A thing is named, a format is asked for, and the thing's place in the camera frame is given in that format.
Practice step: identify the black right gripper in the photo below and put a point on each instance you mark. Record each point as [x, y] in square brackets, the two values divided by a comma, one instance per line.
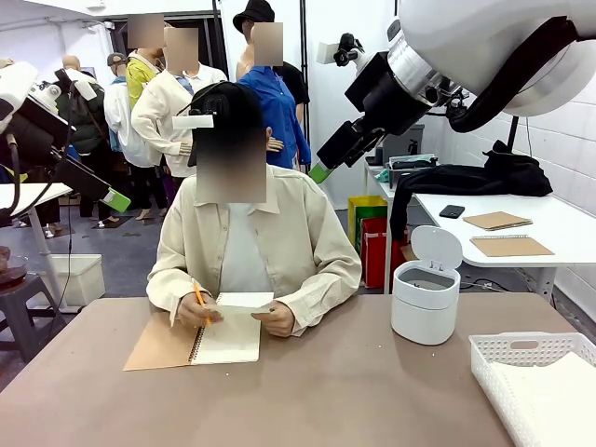
[386, 93]

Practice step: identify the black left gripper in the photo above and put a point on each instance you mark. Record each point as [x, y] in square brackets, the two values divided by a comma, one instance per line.
[37, 135]

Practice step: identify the orange pencil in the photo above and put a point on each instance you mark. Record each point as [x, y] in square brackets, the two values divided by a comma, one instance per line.
[198, 292]

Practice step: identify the white paper sheet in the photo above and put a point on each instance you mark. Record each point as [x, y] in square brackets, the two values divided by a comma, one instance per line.
[247, 300]
[554, 400]

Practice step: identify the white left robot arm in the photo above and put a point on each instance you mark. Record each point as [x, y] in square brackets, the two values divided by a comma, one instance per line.
[14, 88]

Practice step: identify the person's left forearm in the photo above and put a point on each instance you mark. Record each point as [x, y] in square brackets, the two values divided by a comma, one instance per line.
[321, 298]

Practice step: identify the person's right forearm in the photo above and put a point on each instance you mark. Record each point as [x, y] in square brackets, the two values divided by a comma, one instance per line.
[163, 293]

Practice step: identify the person's right hand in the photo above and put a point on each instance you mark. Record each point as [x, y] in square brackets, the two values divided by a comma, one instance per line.
[193, 312]

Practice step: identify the person's left hand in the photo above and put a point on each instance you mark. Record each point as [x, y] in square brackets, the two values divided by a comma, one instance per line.
[277, 321]

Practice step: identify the teal cloth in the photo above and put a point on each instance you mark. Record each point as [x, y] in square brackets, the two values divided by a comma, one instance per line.
[382, 175]

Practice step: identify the grey plastic box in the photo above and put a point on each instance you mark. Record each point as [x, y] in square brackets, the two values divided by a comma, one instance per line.
[405, 144]

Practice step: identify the white desk with leg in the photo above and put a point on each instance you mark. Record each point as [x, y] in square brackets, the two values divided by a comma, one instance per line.
[28, 193]

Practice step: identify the grey tray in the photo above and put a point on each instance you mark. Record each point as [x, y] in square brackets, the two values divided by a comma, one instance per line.
[412, 162]

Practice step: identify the green shopping bag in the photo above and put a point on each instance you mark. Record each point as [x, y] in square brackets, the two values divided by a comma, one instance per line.
[372, 210]

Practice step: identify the yellow shopping bag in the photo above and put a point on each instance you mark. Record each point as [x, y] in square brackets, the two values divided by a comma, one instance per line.
[354, 219]

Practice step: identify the mannequin blue shirt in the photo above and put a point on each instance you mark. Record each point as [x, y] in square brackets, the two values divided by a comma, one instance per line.
[281, 107]

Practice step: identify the mannequin black t-shirt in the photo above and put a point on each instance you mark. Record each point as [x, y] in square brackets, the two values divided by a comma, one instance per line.
[295, 79]

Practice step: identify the black backdrop stand pole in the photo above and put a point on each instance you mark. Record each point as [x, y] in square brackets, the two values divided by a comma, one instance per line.
[305, 70]

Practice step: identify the white storage box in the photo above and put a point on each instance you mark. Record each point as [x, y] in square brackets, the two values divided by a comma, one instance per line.
[84, 279]

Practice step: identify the seated person cream jacket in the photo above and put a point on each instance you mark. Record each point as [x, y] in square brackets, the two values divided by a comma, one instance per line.
[298, 223]

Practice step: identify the mannequin cream cardigan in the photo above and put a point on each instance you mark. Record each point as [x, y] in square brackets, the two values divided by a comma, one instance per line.
[163, 116]

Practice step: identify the red shopping bag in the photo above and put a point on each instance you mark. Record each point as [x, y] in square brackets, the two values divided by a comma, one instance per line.
[375, 256]

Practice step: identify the glass bowl brown contents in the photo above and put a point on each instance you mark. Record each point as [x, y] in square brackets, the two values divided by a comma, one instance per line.
[11, 272]

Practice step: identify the mannequin yellow shirt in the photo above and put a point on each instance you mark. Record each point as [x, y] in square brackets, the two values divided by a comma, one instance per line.
[137, 77]

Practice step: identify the black smartphone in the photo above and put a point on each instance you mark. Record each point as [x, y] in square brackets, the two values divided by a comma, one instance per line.
[451, 211]

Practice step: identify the brown cardboard piece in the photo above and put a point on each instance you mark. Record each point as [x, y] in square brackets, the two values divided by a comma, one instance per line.
[407, 252]

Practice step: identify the black baseball cap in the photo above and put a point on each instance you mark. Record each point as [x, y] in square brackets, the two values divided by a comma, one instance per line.
[233, 104]

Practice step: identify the grey plastic stool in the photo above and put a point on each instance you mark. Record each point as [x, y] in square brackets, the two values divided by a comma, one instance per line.
[18, 298]

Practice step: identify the black tripod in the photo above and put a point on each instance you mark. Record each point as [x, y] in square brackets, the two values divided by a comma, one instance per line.
[513, 135]

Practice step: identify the closed kraft cover notebook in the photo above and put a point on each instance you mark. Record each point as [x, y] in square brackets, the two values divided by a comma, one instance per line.
[496, 220]

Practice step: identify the black garment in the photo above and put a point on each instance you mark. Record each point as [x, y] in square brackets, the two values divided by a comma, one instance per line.
[512, 177]

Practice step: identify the black bucket hat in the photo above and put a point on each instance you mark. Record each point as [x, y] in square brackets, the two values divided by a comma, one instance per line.
[253, 14]

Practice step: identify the white lidded trash bin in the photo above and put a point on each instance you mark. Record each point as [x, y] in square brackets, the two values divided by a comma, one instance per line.
[421, 312]

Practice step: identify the kraft spiral bound notebook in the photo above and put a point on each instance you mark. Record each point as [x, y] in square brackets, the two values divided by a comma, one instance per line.
[510, 246]

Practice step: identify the open spiral notebook kraft cover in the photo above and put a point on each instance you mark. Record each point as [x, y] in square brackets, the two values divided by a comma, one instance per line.
[233, 340]

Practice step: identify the white rounded-corner table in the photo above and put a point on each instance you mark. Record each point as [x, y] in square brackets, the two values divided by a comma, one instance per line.
[568, 219]

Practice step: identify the white perforated plastic basket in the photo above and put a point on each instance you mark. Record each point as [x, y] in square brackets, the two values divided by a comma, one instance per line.
[493, 347]

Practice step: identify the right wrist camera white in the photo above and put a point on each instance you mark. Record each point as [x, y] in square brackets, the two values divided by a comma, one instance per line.
[344, 51]

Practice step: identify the white head-mounted camera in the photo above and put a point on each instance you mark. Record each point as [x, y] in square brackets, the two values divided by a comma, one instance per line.
[193, 122]

